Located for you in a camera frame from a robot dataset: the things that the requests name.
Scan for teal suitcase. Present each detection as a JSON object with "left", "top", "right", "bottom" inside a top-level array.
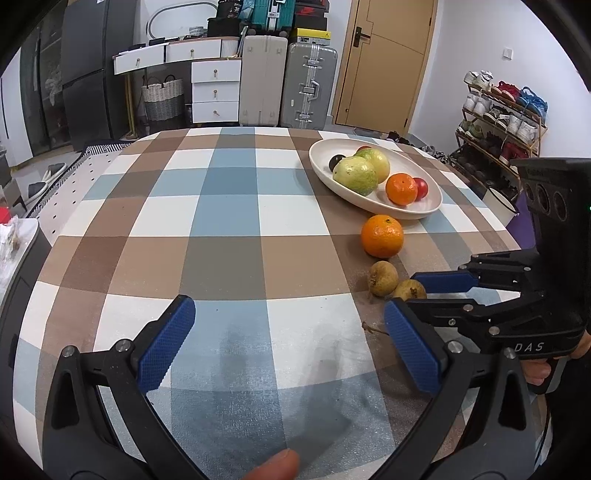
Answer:
[{"left": 252, "top": 0, "right": 296, "bottom": 32}]

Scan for dark shoes on floor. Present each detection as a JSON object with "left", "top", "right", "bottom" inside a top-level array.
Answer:
[{"left": 385, "top": 130, "right": 451, "bottom": 160}]

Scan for woven basket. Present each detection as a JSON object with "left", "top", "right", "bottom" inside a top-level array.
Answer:
[{"left": 141, "top": 75, "right": 185, "bottom": 121}]

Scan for white desk with drawers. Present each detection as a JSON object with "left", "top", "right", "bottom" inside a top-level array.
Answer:
[{"left": 113, "top": 38, "right": 243, "bottom": 77}]

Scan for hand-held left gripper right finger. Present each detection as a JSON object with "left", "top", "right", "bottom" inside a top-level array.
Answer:
[{"left": 384, "top": 298, "right": 536, "bottom": 480}]

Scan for oval ring mirror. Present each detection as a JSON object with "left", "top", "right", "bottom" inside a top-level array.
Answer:
[{"left": 145, "top": 0, "right": 218, "bottom": 40}]

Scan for person's left hand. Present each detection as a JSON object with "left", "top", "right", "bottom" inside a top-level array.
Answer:
[{"left": 242, "top": 449, "right": 301, "bottom": 480}]

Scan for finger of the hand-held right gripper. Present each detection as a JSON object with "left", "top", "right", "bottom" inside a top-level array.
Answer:
[
  {"left": 410, "top": 247, "right": 542, "bottom": 294},
  {"left": 403, "top": 292, "right": 546, "bottom": 354}
]

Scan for large orange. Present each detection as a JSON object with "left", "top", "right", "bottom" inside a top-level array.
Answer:
[{"left": 361, "top": 215, "right": 405, "bottom": 259}]

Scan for wooden shoe rack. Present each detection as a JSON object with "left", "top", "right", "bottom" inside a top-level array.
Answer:
[{"left": 450, "top": 83, "right": 548, "bottom": 195}]

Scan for beige suitcase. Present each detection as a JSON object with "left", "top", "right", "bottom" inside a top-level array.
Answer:
[{"left": 239, "top": 34, "right": 288, "bottom": 127}]

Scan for dark glass cabinet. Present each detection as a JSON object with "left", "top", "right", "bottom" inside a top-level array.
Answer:
[{"left": 18, "top": 18, "right": 70, "bottom": 160}]

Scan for cream round plate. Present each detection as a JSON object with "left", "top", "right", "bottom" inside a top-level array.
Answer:
[{"left": 308, "top": 137, "right": 444, "bottom": 220}]

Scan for person's right hand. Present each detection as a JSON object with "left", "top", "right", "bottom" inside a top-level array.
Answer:
[{"left": 521, "top": 331, "right": 591, "bottom": 387}]

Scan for white enamel bucket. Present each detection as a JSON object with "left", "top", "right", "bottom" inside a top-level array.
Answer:
[{"left": 482, "top": 187, "right": 520, "bottom": 227}]

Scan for white drawer cabinet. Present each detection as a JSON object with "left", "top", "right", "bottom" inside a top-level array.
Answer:
[{"left": 191, "top": 59, "right": 242, "bottom": 124}]

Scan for wooden door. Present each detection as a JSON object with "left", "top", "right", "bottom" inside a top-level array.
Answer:
[{"left": 332, "top": 0, "right": 438, "bottom": 131}]

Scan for patterned rug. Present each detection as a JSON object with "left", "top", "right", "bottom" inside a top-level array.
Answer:
[{"left": 25, "top": 143, "right": 134, "bottom": 232}]

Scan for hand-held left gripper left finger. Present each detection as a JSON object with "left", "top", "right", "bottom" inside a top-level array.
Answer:
[{"left": 44, "top": 294, "right": 208, "bottom": 480}]

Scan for checked tablecloth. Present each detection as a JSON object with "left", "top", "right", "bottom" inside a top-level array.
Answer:
[{"left": 11, "top": 127, "right": 555, "bottom": 480}]

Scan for black bag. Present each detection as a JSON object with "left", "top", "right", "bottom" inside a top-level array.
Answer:
[{"left": 207, "top": 0, "right": 245, "bottom": 38}]

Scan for crumpled white plastic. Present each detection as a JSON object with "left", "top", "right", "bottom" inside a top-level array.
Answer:
[{"left": 0, "top": 219, "right": 24, "bottom": 259}]

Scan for purple bag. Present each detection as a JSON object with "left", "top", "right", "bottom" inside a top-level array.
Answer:
[{"left": 510, "top": 194, "right": 539, "bottom": 252}]

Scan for yellow and black shoe box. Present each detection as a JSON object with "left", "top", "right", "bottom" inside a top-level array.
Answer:
[{"left": 290, "top": 28, "right": 332, "bottom": 45}]

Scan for small orange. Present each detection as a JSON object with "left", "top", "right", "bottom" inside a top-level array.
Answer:
[{"left": 385, "top": 173, "right": 419, "bottom": 206}]

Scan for grey side table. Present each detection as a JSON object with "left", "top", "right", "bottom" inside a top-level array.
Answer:
[{"left": 0, "top": 219, "right": 51, "bottom": 324}]

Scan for yellow-green guava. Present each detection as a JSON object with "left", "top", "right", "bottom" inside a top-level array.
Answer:
[{"left": 355, "top": 148, "right": 391, "bottom": 184}]

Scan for black refrigerator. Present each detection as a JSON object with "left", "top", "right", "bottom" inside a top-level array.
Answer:
[{"left": 61, "top": 0, "right": 139, "bottom": 151}]

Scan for silver suitcase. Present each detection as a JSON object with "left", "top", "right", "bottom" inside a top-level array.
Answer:
[{"left": 281, "top": 41, "right": 339, "bottom": 131}]

